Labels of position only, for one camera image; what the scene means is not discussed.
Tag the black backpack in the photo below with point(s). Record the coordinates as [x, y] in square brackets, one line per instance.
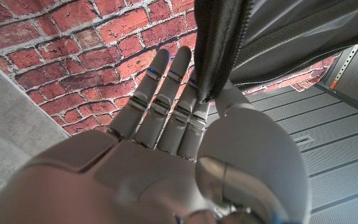
[275, 34]

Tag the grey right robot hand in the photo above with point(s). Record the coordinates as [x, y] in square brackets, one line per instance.
[141, 174]

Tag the red brick print backdrop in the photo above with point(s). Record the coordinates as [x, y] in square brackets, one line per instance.
[73, 46]

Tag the perforated metal rail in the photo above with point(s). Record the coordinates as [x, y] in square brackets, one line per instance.
[345, 65]

